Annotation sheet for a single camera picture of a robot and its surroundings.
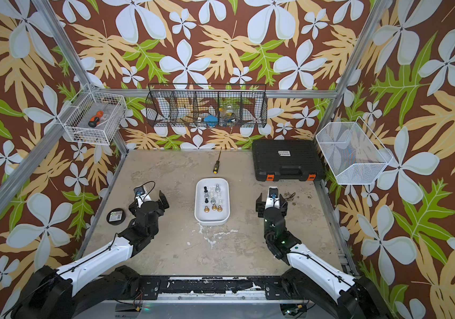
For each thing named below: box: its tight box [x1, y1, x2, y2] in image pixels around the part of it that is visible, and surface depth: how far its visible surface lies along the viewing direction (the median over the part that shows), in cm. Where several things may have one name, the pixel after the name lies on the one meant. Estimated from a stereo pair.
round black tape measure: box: [106, 208, 127, 226], surface depth 93 cm
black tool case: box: [252, 139, 325, 182], surface depth 107 cm
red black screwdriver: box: [87, 110, 104, 129], surface depth 82 cm
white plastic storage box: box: [194, 177, 231, 227], surface depth 98 cm
